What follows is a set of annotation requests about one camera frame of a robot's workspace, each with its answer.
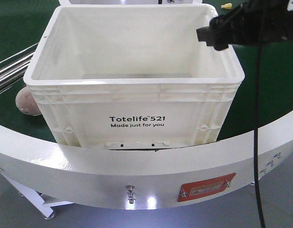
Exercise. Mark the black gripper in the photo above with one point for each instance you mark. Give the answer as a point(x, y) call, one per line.
point(252, 22)

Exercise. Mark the white plastic tote box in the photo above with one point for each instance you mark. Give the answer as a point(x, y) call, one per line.
point(132, 76)

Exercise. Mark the pink-brown bread bun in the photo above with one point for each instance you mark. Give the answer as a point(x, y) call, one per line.
point(26, 103)

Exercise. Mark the small yellow object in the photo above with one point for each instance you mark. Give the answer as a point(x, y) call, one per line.
point(227, 6)

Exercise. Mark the red warning label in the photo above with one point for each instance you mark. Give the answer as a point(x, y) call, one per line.
point(204, 188)

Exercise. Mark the chrome guide rails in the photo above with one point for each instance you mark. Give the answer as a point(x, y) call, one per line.
point(15, 66)

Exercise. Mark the white conveyor support leg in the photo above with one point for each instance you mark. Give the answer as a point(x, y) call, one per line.
point(40, 201)

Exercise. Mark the white curved conveyor frame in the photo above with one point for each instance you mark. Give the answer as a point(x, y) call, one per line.
point(125, 179)

